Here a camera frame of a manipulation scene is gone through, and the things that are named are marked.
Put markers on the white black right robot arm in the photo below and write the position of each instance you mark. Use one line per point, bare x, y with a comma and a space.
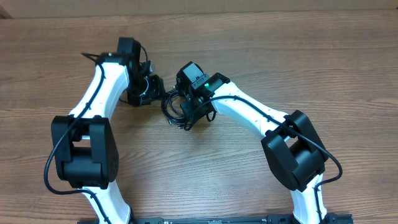
294, 151

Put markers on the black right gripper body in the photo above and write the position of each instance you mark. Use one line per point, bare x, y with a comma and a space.
189, 112

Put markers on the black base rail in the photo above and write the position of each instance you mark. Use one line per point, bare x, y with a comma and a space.
217, 220

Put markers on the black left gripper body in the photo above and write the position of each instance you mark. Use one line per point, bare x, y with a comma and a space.
145, 90

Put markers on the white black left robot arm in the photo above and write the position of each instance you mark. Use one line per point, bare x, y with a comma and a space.
84, 159

